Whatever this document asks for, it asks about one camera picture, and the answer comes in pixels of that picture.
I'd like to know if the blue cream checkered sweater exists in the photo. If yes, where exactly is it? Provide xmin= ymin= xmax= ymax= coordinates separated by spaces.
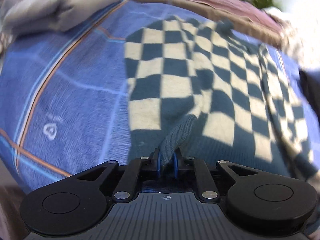
xmin=124 ymin=16 xmax=319 ymax=181

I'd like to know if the blue patterned bed sheet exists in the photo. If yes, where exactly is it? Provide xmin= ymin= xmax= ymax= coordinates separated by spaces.
xmin=0 ymin=0 xmax=320 ymax=193

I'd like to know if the brown bed with mauve cover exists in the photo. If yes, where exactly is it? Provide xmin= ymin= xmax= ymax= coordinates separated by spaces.
xmin=135 ymin=0 xmax=283 ymax=49

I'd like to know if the white folded garment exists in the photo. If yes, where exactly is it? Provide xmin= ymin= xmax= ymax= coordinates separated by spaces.
xmin=1 ymin=0 xmax=120 ymax=36

